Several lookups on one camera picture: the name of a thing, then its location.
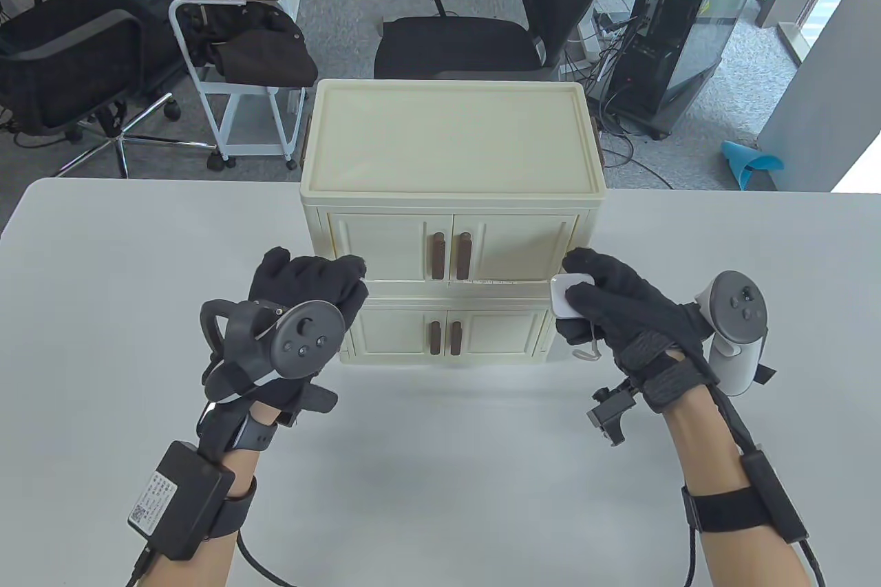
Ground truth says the person's right hand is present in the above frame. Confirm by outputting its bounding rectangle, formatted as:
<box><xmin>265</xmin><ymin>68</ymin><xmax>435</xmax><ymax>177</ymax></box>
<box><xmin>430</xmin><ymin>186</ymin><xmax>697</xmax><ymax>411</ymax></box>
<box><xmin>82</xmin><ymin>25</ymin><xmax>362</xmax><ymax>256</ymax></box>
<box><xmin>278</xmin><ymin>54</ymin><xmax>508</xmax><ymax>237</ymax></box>
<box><xmin>556</xmin><ymin>248</ymin><xmax>721</xmax><ymax>413</ymax></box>

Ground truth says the black slim forearm module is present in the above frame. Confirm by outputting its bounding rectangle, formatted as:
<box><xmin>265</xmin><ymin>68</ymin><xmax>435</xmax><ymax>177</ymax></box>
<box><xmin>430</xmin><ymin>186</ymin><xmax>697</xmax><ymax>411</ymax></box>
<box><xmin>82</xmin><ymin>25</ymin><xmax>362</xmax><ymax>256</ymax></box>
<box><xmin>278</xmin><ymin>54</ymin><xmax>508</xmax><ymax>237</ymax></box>
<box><xmin>741</xmin><ymin>450</ymin><xmax>810</xmax><ymax>544</ymax></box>

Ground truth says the black box cable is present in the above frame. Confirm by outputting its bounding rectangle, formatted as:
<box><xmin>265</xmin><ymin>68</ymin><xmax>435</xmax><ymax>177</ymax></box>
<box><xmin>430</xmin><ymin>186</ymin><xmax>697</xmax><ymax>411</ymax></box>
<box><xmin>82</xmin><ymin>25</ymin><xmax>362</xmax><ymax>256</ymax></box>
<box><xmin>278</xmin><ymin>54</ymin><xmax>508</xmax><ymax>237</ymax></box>
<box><xmin>126</xmin><ymin>535</ymin><xmax>298</xmax><ymax>587</ymax></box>

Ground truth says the black forearm strap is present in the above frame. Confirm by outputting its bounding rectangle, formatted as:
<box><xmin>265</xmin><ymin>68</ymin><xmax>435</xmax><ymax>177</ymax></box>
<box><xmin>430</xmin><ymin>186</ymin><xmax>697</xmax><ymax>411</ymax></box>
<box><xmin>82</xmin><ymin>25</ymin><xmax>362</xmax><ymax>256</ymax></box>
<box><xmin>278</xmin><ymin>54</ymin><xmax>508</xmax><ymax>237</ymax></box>
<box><xmin>681</xmin><ymin>487</ymin><xmax>773</xmax><ymax>534</ymax></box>

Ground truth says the black glove cable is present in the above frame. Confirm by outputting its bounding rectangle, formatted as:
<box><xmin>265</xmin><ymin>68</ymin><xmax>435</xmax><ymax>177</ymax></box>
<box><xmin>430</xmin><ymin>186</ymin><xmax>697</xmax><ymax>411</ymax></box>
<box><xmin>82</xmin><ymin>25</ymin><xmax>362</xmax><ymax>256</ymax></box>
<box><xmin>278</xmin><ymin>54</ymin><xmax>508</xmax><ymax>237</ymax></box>
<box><xmin>680</xmin><ymin>381</ymin><xmax>827</xmax><ymax>587</ymax></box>

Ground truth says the black box with label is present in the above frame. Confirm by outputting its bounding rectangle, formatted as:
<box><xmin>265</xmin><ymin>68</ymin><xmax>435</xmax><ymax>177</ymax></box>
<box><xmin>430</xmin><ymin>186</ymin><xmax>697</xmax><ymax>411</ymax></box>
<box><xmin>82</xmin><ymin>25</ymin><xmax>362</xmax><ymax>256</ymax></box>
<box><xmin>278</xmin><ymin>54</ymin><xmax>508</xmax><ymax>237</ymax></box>
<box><xmin>127</xmin><ymin>440</ymin><xmax>236</xmax><ymax>562</ymax></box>

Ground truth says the dark grey hand controller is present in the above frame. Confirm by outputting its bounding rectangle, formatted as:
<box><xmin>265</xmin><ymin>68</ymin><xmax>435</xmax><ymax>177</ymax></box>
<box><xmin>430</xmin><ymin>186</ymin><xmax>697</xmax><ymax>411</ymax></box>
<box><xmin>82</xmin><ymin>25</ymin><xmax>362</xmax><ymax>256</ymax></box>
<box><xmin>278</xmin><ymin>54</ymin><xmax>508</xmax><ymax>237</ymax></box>
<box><xmin>199</xmin><ymin>298</ymin><xmax>346</xmax><ymax>403</ymax></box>

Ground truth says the black padded office chair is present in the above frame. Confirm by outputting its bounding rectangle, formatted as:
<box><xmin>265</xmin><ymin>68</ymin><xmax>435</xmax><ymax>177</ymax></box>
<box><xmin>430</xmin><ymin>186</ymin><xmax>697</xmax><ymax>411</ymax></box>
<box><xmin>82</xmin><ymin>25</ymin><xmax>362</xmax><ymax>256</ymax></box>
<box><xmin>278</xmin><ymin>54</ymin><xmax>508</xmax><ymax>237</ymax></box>
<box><xmin>0</xmin><ymin>0</ymin><xmax>181</xmax><ymax>179</ymax></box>

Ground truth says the person's left forearm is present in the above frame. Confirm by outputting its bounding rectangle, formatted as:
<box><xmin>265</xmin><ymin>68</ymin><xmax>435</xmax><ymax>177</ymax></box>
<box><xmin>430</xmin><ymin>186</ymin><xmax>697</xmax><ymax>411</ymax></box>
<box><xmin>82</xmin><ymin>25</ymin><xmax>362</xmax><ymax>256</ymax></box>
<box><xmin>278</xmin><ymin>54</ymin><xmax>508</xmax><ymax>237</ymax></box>
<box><xmin>147</xmin><ymin>408</ymin><xmax>277</xmax><ymax>587</ymax></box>

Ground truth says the black clothing bundle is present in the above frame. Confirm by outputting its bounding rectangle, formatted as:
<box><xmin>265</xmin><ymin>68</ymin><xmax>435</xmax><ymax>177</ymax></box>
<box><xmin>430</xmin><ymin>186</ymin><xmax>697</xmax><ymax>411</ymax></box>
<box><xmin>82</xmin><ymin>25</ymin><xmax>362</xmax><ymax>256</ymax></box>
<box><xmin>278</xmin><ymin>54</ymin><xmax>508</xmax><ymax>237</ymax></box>
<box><xmin>184</xmin><ymin>1</ymin><xmax>319</xmax><ymax>87</ymax></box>

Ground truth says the black mesh office chair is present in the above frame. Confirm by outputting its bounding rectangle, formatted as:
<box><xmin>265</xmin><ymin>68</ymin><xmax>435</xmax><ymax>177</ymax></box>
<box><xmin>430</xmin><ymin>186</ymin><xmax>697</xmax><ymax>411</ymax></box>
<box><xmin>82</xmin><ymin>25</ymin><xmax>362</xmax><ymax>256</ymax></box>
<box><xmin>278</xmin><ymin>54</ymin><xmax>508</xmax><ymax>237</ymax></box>
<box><xmin>374</xmin><ymin>0</ymin><xmax>642</xmax><ymax>83</ymax></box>

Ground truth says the blue plastic dustpan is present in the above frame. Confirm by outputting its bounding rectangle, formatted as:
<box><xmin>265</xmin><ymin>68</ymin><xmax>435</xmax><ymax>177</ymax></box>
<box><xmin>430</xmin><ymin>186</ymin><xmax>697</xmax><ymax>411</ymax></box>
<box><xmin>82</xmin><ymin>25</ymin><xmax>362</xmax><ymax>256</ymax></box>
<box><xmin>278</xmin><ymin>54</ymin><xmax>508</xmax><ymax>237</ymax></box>
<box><xmin>721</xmin><ymin>140</ymin><xmax>786</xmax><ymax>191</ymax></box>

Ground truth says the tangle of floor cables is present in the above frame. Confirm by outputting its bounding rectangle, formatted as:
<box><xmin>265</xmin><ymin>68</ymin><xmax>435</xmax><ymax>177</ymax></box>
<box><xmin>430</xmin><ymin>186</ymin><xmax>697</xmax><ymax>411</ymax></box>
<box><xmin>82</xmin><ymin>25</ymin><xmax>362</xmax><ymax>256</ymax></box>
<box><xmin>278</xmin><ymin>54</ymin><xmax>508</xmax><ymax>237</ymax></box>
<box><xmin>582</xmin><ymin>6</ymin><xmax>679</xmax><ymax>190</ymax></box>

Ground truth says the cream two-tier cabinet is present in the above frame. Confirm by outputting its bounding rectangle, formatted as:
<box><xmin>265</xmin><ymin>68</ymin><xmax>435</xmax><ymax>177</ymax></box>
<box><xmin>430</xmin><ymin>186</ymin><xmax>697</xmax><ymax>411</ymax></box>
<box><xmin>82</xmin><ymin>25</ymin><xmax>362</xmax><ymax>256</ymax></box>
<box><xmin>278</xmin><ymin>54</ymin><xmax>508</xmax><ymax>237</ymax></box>
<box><xmin>300</xmin><ymin>79</ymin><xmax>608</xmax><ymax>366</ymax></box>

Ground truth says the white and grey hand controller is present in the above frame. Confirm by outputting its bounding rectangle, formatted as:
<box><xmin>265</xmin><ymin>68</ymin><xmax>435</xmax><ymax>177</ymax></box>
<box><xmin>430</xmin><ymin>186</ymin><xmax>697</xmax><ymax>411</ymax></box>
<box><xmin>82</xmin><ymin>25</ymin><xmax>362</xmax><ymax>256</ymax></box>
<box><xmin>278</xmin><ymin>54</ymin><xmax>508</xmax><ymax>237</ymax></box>
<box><xmin>694</xmin><ymin>270</ymin><xmax>776</xmax><ymax>398</ymax></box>

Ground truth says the person's left hand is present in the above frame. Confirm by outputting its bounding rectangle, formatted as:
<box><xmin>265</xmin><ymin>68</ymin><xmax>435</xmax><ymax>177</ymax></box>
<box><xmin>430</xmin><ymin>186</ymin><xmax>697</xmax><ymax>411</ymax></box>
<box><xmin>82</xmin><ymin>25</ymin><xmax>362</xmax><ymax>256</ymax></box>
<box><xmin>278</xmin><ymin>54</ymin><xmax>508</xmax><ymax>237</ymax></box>
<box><xmin>202</xmin><ymin>246</ymin><xmax>370</xmax><ymax>424</ymax></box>

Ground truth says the person's right forearm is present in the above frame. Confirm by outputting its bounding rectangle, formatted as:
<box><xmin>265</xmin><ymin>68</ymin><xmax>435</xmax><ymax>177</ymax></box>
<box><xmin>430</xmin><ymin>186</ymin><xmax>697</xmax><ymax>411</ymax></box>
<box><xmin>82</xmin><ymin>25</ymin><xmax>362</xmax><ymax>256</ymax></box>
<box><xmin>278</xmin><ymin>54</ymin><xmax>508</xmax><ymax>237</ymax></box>
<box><xmin>664</xmin><ymin>386</ymin><xmax>824</xmax><ymax>587</ymax></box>

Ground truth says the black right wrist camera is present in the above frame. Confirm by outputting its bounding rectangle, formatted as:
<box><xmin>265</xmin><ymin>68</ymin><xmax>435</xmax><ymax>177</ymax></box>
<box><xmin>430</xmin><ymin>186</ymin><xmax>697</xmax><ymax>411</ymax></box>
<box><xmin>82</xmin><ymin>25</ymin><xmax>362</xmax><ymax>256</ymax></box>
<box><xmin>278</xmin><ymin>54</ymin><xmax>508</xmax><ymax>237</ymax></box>
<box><xmin>586</xmin><ymin>377</ymin><xmax>656</xmax><ymax>447</ymax></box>

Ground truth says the black computer tower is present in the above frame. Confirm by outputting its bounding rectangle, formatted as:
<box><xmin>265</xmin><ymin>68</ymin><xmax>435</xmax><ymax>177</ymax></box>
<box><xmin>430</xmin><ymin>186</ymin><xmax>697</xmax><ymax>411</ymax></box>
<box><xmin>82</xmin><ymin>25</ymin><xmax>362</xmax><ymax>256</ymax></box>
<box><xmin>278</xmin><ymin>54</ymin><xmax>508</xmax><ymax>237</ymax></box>
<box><xmin>604</xmin><ymin>0</ymin><xmax>776</xmax><ymax>142</ymax></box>

